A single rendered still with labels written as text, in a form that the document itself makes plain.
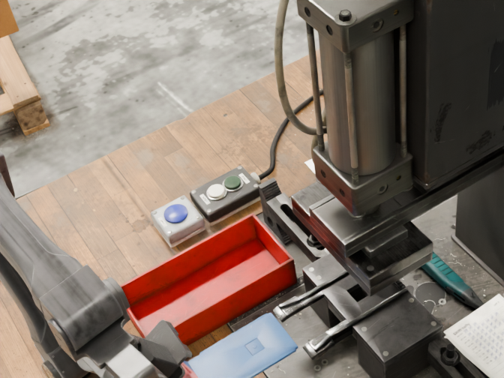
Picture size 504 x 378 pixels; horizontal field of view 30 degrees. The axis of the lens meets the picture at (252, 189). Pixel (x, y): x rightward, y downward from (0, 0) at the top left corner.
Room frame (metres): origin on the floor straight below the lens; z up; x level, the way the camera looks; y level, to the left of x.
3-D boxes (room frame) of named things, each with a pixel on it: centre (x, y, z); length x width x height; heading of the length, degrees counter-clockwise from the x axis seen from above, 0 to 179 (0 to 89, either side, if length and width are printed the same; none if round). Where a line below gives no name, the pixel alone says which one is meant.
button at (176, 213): (1.07, 0.13, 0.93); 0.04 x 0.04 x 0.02
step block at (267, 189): (1.02, -0.04, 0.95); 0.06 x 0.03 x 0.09; 24
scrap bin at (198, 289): (0.91, 0.09, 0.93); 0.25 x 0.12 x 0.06; 114
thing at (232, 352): (0.72, 0.06, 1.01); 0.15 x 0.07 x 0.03; 114
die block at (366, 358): (0.79, -0.14, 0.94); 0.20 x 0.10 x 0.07; 24
